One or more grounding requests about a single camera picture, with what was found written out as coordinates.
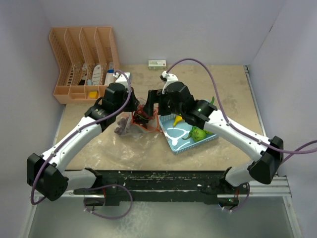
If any small green white box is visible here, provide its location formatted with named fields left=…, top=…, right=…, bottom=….
left=148, top=59, right=166, bottom=70

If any orange plastic file organizer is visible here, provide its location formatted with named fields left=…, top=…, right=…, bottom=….
left=49, top=26, right=120, bottom=105

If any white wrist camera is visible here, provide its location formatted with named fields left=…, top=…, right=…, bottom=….
left=160, top=71, right=178, bottom=94
left=113, top=72, right=132, bottom=88

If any green chili pepper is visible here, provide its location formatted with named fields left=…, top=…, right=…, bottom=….
left=182, top=96, right=216, bottom=140

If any light blue plastic basket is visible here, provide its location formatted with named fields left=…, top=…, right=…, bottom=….
left=158, top=114, right=218, bottom=154

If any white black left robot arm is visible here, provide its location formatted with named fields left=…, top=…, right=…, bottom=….
left=27, top=81, right=138, bottom=205

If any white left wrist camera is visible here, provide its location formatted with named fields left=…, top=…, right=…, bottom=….
left=113, top=72, right=132, bottom=88

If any clear zip top bag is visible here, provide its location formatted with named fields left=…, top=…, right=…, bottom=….
left=108, top=96, right=165, bottom=164

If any yellow block in organizer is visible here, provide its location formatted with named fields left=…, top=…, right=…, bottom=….
left=88, top=91, right=99, bottom=99

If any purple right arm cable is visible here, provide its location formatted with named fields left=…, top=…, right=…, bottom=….
left=166, top=58, right=317, bottom=214

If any yellow banana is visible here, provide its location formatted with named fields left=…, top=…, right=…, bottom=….
left=173, top=115, right=184, bottom=127

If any white bottle in organizer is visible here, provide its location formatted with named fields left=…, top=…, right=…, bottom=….
left=92, top=64, right=102, bottom=85

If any dark red grape bunch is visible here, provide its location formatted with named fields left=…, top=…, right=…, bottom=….
left=133, top=113, right=151, bottom=124

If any aluminium rail frame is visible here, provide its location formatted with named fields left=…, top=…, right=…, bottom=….
left=244, top=65, right=302, bottom=238

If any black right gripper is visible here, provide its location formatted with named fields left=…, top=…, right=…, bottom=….
left=143, top=89, right=184, bottom=117

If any green custard apple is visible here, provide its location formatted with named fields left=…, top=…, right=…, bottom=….
left=191, top=126, right=207, bottom=142

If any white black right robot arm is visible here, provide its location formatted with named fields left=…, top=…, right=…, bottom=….
left=144, top=81, right=283, bottom=194

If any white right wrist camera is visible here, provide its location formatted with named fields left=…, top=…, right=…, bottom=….
left=160, top=71, right=178, bottom=94

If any black metal base frame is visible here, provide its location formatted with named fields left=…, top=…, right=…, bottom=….
left=66, top=170, right=250, bottom=208

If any white blue box in organizer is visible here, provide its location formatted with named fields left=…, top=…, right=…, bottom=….
left=104, top=62, right=114, bottom=86

